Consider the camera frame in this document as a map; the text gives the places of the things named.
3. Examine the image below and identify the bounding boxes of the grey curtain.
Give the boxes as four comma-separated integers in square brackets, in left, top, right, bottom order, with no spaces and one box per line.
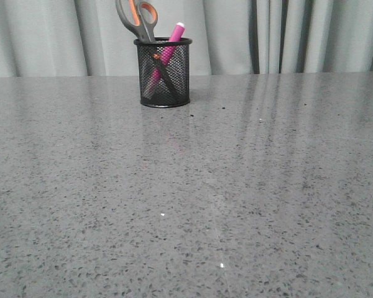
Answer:
[0,1,373,77]

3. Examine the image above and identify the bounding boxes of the black mesh pen holder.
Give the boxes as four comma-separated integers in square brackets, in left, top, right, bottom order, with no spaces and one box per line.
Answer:
[134,37,192,108]

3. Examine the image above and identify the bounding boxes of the pink highlighter pen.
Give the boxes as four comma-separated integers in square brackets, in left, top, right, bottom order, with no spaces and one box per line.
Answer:
[143,22,185,97]

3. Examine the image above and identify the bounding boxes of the grey orange scissors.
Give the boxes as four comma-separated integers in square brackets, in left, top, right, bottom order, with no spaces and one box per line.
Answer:
[115,0,182,105]

